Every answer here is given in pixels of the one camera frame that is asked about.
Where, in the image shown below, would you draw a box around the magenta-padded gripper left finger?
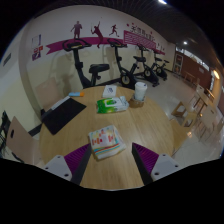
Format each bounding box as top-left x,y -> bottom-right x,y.
43,143 -> 93,186

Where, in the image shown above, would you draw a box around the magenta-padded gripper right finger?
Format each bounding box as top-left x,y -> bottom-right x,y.
131,142 -> 183,186

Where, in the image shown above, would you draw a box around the white towel with colourful print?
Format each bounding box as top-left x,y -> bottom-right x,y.
88,124 -> 127,161

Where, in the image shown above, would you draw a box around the black desk mat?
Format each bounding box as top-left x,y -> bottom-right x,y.
41,96 -> 88,136

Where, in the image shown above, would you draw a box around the black metal rack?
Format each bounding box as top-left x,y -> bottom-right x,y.
0,110 -> 11,158

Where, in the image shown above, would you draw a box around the wooden cup holder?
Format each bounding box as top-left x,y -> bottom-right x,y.
129,96 -> 145,108

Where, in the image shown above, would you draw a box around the blue and orange marker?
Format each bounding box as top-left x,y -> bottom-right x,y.
68,91 -> 85,98

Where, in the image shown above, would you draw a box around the white paper cup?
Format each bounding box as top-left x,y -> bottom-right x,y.
134,81 -> 148,102

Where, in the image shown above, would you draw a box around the green wet wipes pack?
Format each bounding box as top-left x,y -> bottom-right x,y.
96,95 -> 130,114

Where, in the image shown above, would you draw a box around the black exercise bike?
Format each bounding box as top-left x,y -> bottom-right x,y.
151,49 -> 169,82
62,38 -> 111,89
107,38 -> 138,90
133,43 -> 160,88

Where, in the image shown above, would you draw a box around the white shelf unit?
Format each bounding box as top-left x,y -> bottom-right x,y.
174,53 -> 184,75

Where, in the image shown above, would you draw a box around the ceiling lights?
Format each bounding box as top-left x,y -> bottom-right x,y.
157,0 -> 189,46

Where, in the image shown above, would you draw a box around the wooden chair with handle hole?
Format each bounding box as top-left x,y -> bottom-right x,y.
34,78 -> 64,114
5,116 -> 43,166

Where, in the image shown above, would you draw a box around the purple wall poster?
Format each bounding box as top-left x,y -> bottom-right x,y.
31,51 -> 43,62

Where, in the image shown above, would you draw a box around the dark wall sign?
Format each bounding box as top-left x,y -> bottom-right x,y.
2,52 -> 13,67

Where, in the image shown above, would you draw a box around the white wall poster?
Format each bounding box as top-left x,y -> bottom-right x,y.
31,34 -> 43,49

